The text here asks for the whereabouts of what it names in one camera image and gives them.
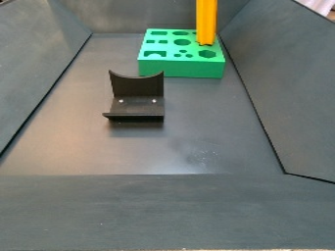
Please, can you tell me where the yellow star-shaped prism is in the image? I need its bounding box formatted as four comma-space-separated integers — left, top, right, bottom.
196, 0, 218, 45

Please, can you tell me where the black L-shaped fixture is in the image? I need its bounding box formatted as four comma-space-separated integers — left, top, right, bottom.
102, 71, 166, 120

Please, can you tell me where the green foam shape-sorter block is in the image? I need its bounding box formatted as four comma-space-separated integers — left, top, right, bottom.
138, 28, 226, 78

